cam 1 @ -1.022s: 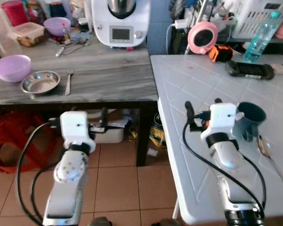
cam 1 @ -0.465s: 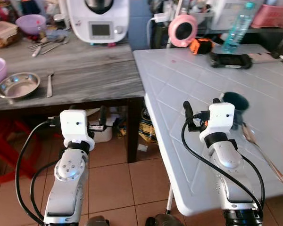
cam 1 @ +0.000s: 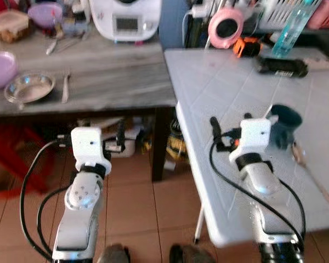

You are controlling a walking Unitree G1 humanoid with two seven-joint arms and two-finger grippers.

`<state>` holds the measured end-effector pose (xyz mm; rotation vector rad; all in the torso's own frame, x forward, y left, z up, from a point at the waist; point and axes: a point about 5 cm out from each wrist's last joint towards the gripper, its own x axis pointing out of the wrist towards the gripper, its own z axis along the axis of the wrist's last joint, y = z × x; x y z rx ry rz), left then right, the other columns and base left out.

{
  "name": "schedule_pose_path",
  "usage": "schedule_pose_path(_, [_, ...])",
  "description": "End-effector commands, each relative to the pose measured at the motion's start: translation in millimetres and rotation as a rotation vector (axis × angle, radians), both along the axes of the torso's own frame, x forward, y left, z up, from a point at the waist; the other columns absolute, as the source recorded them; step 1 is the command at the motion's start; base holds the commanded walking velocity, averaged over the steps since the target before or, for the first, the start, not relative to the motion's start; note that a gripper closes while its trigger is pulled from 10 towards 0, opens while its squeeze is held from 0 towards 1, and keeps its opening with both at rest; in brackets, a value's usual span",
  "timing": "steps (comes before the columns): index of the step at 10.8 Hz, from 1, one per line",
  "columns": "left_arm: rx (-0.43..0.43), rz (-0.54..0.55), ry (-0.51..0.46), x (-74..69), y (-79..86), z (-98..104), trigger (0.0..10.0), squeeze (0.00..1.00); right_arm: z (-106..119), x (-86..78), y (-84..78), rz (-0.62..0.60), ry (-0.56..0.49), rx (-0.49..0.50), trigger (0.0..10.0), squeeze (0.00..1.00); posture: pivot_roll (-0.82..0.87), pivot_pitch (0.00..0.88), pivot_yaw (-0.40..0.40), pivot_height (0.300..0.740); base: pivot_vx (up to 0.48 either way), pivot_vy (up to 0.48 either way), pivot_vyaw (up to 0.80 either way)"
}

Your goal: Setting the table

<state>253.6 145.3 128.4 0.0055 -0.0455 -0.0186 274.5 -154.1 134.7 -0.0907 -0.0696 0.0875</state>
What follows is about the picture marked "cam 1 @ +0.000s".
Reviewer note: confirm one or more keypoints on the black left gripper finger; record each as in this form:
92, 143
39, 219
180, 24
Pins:
121, 134

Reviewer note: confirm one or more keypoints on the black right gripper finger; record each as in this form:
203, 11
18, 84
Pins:
215, 130

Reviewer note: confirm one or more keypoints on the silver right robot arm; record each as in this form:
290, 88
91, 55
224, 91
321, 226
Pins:
266, 192

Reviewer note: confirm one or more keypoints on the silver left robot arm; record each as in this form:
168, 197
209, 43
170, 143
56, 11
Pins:
79, 219

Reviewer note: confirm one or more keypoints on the white storage box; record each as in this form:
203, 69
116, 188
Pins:
131, 143

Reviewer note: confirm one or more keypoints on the white plastic folding table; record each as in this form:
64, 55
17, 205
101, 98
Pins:
236, 93

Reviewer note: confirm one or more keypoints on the blue cup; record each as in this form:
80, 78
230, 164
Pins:
288, 126

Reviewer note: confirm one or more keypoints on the grey wood-look table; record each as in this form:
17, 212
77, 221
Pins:
115, 71

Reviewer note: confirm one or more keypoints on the orange and black device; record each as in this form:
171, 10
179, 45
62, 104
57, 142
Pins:
247, 47

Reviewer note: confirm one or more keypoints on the black handheld device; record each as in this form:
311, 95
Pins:
282, 67

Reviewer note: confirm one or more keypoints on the red plastic stool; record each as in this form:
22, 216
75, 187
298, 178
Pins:
13, 159

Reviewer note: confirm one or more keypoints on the stainless steel dish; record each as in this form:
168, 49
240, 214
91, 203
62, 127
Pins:
30, 87

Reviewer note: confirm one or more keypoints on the pink round fan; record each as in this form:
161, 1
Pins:
226, 28

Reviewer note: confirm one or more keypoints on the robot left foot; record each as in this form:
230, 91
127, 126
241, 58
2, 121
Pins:
114, 255

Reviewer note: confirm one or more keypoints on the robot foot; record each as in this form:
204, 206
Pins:
191, 255
114, 255

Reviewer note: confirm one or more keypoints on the metal kitchen utensil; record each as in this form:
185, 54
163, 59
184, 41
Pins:
52, 46

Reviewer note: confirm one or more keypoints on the white kitchen appliance with display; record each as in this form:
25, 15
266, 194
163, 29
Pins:
126, 22

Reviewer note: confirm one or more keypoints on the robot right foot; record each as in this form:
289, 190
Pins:
191, 255

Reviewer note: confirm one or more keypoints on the white power strip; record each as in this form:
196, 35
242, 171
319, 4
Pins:
321, 62

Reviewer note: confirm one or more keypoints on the white charger plug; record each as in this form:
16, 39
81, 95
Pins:
198, 11

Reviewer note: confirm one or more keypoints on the clear blue water bottle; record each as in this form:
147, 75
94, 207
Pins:
290, 33

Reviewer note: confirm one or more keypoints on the white plastic basket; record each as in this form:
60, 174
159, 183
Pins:
279, 15

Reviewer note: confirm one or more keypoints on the purple plastic bowl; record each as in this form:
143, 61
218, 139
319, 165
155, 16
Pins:
1, 70

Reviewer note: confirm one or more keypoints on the purple plastic cup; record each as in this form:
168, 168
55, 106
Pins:
45, 13

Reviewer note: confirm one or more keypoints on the clear food container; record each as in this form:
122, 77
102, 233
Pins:
8, 26

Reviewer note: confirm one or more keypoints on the pink plastic basket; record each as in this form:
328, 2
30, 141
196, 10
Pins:
326, 15

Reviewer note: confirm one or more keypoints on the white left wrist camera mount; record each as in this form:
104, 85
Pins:
90, 148

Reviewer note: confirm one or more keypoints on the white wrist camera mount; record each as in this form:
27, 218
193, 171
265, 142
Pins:
252, 137
90, 148

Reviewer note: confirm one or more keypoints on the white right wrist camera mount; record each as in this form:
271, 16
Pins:
252, 137

